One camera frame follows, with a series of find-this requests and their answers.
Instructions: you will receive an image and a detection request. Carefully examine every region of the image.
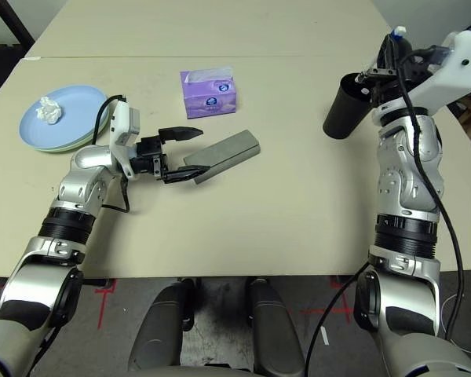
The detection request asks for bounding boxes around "grey glasses case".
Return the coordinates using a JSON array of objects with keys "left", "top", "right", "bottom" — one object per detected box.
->
[{"left": 183, "top": 130, "right": 262, "bottom": 186}]

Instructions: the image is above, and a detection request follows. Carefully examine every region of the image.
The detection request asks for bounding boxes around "black foam floor mat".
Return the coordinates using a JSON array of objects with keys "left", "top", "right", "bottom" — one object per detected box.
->
[{"left": 0, "top": 42, "right": 25, "bottom": 109}]

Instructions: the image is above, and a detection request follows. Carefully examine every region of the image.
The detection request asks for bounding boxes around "blue plastic plate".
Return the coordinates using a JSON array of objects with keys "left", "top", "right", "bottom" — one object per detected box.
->
[{"left": 18, "top": 84, "right": 111, "bottom": 152}]

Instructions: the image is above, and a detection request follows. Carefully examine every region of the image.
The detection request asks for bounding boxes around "black plastic cup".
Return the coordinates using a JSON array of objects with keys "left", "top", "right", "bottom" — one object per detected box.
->
[{"left": 322, "top": 71, "right": 374, "bottom": 140}]

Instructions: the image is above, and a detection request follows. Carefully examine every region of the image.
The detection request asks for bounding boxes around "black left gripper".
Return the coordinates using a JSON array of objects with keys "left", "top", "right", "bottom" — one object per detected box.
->
[{"left": 130, "top": 126, "right": 211, "bottom": 185}]

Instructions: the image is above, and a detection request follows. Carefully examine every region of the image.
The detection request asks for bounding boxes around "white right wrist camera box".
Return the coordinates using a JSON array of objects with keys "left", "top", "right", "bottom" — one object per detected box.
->
[{"left": 407, "top": 30, "right": 471, "bottom": 115}]

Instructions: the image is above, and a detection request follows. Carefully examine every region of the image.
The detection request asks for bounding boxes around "white tissue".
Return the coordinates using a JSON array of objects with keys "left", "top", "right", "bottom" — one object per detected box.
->
[{"left": 35, "top": 96, "right": 63, "bottom": 124}]

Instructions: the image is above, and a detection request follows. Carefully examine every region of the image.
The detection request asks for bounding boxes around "grey robot leg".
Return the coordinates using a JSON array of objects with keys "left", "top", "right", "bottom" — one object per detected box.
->
[
  {"left": 128, "top": 277, "right": 195, "bottom": 372},
  {"left": 245, "top": 277, "right": 307, "bottom": 377}
]

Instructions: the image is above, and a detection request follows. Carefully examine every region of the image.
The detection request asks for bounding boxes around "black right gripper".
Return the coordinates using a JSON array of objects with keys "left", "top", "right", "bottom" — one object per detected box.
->
[{"left": 358, "top": 33, "right": 437, "bottom": 108}]

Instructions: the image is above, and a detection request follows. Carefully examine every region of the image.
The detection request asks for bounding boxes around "grey robot left leg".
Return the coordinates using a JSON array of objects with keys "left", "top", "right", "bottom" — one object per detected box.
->
[{"left": 128, "top": 277, "right": 195, "bottom": 372}]

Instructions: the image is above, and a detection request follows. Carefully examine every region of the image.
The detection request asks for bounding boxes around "green plastic plate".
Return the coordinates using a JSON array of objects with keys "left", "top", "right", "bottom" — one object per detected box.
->
[{"left": 35, "top": 93, "right": 112, "bottom": 155}]

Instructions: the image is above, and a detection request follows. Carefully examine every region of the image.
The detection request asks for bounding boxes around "purple tissue box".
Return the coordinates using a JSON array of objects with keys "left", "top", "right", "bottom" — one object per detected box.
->
[{"left": 179, "top": 64, "right": 239, "bottom": 120}]

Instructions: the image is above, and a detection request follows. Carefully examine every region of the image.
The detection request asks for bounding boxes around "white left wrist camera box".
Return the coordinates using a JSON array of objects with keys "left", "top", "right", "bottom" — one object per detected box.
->
[{"left": 108, "top": 101, "right": 141, "bottom": 182}]

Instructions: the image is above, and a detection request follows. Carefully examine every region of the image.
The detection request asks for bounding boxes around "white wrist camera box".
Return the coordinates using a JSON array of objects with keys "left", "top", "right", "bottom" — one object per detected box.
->
[
  {"left": 407, "top": 30, "right": 471, "bottom": 115},
  {"left": 108, "top": 101, "right": 141, "bottom": 182}
]

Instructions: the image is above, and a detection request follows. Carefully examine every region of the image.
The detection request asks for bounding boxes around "white floor cable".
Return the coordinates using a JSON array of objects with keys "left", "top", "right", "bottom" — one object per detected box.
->
[{"left": 440, "top": 284, "right": 471, "bottom": 354}]

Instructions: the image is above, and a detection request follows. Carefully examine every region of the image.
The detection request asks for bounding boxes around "grey robot right leg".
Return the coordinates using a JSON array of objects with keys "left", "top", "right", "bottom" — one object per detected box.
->
[{"left": 245, "top": 277, "right": 307, "bottom": 377}]

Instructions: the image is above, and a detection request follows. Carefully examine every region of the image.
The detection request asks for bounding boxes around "wooden side table black frame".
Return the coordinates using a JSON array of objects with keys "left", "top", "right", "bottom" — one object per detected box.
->
[{"left": 0, "top": 0, "right": 36, "bottom": 47}]

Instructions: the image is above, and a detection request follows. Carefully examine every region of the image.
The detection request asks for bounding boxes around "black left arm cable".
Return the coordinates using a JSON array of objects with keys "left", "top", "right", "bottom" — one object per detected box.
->
[{"left": 91, "top": 93, "right": 131, "bottom": 214}]

